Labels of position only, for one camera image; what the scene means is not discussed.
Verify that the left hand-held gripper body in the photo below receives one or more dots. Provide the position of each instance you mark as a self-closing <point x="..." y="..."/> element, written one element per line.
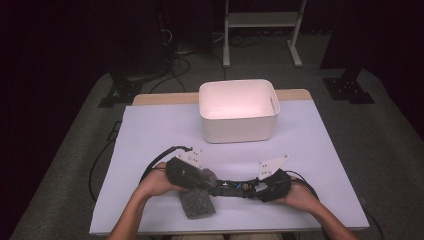
<point x="185" y="175"/>

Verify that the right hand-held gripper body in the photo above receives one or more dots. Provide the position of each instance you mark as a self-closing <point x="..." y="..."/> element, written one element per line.
<point x="276" y="188"/>

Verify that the grey sponge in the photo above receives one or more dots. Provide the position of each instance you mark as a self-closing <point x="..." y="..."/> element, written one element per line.
<point x="198" y="205"/>

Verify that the blue and black toy car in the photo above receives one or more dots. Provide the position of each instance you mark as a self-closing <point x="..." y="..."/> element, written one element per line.
<point x="230" y="191"/>

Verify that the person's right hand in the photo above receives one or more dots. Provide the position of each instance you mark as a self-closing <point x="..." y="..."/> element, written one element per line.
<point x="301" y="198"/>

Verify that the person's left hand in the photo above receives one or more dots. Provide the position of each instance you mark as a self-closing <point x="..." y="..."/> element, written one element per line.
<point x="156" y="181"/>

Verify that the white table cover sheet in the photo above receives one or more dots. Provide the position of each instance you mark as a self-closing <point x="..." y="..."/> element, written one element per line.
<point x="150" y="133"/>

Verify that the white plastic bin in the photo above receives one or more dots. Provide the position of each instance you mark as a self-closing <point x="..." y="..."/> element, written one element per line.
<point x="238" y="130"/>

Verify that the wooden table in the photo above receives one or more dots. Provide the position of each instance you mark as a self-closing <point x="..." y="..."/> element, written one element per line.
<point x="166" y="98"/>

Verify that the black stand base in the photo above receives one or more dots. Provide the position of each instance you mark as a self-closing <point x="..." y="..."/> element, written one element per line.
<point x="121" y="91"/>
<point x="348" y="90"/>

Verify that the dark curtain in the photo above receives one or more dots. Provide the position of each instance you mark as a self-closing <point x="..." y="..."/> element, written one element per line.
<point x="383" y="33"/>

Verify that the white metal stand frame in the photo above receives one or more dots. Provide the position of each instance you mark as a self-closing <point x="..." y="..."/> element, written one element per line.
<point x="260" y="19"/>

